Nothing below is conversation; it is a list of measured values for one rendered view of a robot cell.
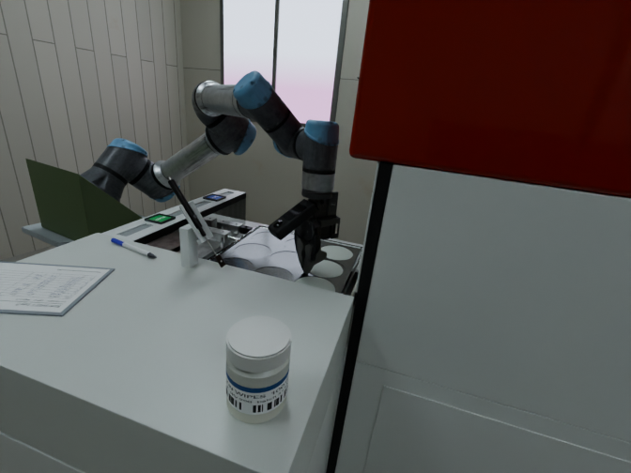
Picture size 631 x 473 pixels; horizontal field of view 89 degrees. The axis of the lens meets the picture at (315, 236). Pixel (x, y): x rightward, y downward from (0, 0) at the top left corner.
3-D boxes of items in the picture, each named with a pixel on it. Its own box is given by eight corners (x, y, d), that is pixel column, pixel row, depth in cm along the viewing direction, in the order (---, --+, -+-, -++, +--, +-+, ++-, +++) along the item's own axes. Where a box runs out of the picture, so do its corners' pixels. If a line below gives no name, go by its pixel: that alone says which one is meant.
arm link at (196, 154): (132, 166, 127) (232, 91, 104) (165, 189, 137) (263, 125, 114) (122, 188, 120) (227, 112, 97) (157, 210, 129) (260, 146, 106)
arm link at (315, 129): (324, 120, 75) (348, 122, 69) (320, 167, 79) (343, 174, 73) (296, 118, 70) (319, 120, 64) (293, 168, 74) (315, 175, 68)
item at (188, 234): (215, 266, 67) (214, 205, 62) (204, 273, 64) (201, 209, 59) (190, 259, 68) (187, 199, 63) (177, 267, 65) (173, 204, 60)
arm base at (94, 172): (60, 177, 107) (79, 155, 110) (95, 201, 120) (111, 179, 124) (93, 190, 102) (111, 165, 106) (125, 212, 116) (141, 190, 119)
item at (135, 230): (245, 225, 129) (246, 191, 124) (136, 293, 80) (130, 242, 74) (224, 221, 131) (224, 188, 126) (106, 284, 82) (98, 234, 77)
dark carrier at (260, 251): (361, 251, 99) (361, 249, 99) (333, 311, 68) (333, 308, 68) (259, 229, 108) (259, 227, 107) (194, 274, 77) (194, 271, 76)
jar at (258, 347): (295, 385, 41) (300, 324, 37) (271, 434, 34) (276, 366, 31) (244, 369, 42) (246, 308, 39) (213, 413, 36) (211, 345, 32)
